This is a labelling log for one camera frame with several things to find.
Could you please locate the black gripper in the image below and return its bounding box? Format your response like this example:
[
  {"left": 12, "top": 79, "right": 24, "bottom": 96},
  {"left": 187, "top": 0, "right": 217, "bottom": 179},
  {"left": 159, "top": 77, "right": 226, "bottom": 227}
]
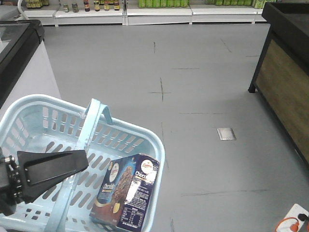
[{"left": 0, "top": 148, "right": 88, "bottom": 216}]

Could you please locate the light blue plastic basket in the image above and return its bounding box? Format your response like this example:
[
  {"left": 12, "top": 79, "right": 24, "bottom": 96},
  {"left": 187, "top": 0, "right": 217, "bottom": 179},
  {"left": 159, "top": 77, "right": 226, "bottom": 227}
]
[{"left": 0, "top": 94, "right": 165, "bottom": 232}]

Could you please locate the dark blue cookie box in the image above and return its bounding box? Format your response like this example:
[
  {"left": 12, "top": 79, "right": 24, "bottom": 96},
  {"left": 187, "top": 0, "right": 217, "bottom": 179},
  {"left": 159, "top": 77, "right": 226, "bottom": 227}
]
[{"left": 89, "top": 153, "right": 160, "bottom": 232}]

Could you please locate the near white chest freezer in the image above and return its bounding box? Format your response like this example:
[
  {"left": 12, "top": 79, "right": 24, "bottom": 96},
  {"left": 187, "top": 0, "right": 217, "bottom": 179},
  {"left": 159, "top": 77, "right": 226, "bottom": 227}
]
[{"left": 0, "top": 20, "right": 61, "bottom": 111}]

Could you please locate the dark sauce bottle group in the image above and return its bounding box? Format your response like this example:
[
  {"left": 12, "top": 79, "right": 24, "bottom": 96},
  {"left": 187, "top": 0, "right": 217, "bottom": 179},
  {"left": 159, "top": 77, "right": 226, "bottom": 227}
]
[{"left": 25, "top": 0, "right": 120, "bottom": 13}]

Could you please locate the white shelf base row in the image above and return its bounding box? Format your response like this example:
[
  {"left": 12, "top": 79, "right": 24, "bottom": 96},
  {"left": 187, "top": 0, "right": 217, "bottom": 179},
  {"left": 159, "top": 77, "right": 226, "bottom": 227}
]
[{"left": 24, "top": 2, "right": 265, "bottom": 27}]

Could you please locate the metal floor outlet plate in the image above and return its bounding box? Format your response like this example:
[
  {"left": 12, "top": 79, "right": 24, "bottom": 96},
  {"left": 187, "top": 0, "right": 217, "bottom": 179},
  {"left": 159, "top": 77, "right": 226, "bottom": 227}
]
[{"left": 217, "top": 128, "right": 236, "bottom": 141}]

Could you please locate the green bottle row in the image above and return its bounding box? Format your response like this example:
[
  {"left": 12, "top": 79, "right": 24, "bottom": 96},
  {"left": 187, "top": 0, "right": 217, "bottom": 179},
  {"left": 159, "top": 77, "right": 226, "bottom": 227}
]
[{"left": 138, "top": 0, "right": 189, "bottom": 8}]

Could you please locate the white power strip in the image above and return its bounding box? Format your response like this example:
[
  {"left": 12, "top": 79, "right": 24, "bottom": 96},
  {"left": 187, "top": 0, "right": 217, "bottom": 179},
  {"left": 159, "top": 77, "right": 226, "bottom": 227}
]
[{"left": 275, "top": 203, "right": 309, "bottom": 232}]

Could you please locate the dark wooden display stand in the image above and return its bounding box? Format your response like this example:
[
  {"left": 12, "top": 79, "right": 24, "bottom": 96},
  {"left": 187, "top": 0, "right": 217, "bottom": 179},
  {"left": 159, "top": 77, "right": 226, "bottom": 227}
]
[{"left": 248, "top": 1, "right": 309, "bottom": 164}]

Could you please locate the orange extension cable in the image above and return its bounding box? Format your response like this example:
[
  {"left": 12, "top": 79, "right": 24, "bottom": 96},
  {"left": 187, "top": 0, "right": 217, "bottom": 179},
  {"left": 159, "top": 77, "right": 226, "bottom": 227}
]
[{"left": 274, "top": 217, "right": 302, "bottom": 232}]

